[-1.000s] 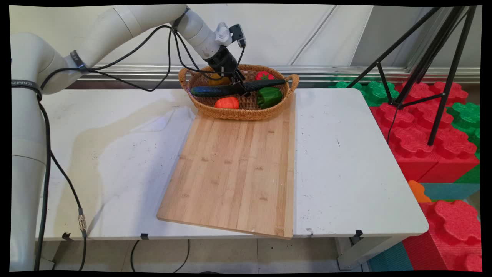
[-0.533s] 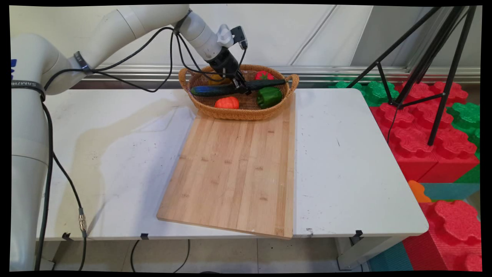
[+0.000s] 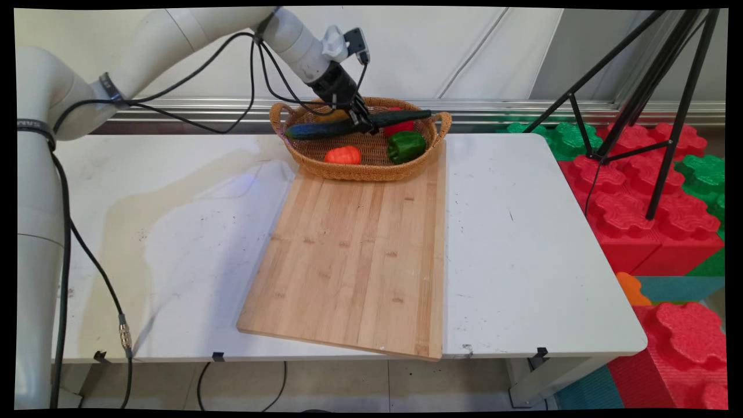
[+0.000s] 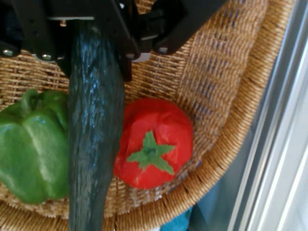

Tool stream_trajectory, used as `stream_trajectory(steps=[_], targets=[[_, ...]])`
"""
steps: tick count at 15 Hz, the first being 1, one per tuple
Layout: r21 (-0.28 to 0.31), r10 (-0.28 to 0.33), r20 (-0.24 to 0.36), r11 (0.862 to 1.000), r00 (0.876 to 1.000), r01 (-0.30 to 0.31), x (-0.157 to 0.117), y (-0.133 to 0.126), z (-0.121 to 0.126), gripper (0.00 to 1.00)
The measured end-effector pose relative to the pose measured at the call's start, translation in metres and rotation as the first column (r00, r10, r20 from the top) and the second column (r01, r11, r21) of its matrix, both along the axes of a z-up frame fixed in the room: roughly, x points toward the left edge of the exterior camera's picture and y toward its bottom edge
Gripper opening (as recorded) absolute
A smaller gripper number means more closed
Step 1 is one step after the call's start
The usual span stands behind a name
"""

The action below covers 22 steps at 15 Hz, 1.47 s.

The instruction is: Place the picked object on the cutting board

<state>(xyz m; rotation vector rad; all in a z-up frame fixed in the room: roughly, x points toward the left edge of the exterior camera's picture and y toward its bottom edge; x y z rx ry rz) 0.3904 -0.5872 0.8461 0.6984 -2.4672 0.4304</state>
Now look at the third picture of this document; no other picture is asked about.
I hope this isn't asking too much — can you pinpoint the dark green toy cucumber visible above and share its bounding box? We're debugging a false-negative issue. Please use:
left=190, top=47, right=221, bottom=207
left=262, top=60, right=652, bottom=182
left=284, top=110, right=433, bottom=140

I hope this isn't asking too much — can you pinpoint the metal wall rail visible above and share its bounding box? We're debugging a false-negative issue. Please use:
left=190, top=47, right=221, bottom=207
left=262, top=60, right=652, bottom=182
left=110, top=98, right=726, bottom=127

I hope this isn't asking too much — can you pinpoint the woven wicker basket with handles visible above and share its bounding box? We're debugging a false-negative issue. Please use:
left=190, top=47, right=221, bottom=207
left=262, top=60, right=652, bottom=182
left=269, top=96, right=453, bottom=182

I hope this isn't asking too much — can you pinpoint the green toy bell pepper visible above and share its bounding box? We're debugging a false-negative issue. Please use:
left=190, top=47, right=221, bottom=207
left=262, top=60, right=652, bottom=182
left=387, top=131, right=428, bottom=165

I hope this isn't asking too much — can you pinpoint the orange toy bell pepper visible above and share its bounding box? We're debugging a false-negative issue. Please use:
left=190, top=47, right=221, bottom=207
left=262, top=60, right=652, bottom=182
left=324, top=146, right=362, bottom=165

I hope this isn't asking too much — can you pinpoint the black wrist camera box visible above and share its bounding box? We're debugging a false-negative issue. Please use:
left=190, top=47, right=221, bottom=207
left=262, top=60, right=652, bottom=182
left=342, top=27, right=371, bottom=66

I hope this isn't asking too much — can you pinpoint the red toy tomato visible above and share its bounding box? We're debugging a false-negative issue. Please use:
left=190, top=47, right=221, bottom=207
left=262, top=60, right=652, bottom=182
left=383, top=106, right=416, bottom=137

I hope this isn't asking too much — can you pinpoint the large red foam block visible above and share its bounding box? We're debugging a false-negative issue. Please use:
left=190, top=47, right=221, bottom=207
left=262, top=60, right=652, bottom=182
left=558, top=156, right=722, bottom=277

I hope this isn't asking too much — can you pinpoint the teal foam floor mat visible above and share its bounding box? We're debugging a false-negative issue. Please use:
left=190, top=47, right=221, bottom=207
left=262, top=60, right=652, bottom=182
left=554, top=366, right=625, bottom=410

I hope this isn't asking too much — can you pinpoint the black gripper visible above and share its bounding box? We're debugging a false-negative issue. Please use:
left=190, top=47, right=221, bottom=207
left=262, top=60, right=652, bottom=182
left=306, top=60, right=380, bottom=135

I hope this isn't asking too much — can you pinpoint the black camera tripod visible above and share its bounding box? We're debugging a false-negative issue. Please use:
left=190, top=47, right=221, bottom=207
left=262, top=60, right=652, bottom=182
left=522, top=8, right=720, bottom=221

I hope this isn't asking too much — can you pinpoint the orange foam block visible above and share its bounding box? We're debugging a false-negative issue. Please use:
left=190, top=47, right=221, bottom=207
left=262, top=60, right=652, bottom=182
left=616, top=272, right=652, bottom=307

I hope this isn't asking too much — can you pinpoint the black cable under table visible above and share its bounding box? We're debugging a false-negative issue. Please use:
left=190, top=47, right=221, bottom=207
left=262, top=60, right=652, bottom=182
left=196, top=361, right=288, bottom=413

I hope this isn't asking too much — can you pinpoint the green foam block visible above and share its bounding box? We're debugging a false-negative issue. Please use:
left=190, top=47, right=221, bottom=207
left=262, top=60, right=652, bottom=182
left=673, top=154, right=726, bottom=242
left=499, top=121, right=604, bottom=162

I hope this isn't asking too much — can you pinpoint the teal foam block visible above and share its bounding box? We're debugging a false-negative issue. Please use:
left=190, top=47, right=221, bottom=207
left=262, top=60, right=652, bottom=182
left=636, top=276, right=726, bottom=304

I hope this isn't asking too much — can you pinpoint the white table leg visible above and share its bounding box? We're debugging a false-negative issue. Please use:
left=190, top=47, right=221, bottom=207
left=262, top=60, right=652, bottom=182
left=504, top=356, right=610, bottom=408

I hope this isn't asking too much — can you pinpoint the black cable with metal connector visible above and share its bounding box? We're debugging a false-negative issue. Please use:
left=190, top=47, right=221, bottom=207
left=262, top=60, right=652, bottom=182
left=68, top=221, right=135, bottom=410

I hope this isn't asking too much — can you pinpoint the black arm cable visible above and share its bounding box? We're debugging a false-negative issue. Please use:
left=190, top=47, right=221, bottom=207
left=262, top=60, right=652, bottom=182
left=49, top=29, right=372, bottom=410

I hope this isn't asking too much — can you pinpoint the bamboo wooden cutting board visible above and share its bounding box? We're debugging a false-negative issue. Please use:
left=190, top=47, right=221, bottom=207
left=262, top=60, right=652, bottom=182
left=236, top=139, right=448, bottom=362

